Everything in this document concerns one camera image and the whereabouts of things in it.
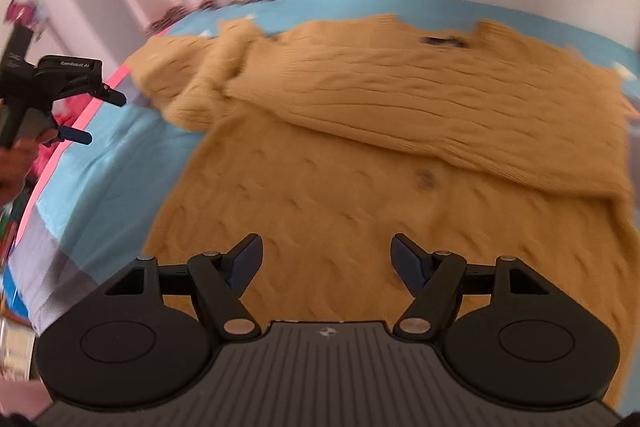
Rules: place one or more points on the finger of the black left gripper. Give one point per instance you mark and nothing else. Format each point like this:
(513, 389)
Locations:
(111, 96)
(72, 134)

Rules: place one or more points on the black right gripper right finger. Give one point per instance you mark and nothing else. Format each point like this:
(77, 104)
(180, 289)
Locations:
(433, 280)

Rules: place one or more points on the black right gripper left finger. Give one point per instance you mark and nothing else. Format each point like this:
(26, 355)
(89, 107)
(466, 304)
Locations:
(219, 281)

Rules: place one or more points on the mustard cable-knit sweater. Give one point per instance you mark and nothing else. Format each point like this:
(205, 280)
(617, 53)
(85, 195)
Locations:
(332, 137)

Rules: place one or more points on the person's left hand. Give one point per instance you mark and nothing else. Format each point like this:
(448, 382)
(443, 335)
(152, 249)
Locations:
(15, 163)

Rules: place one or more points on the blue grey patterned bedsheet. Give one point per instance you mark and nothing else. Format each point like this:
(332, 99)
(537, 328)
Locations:
(119, 342)

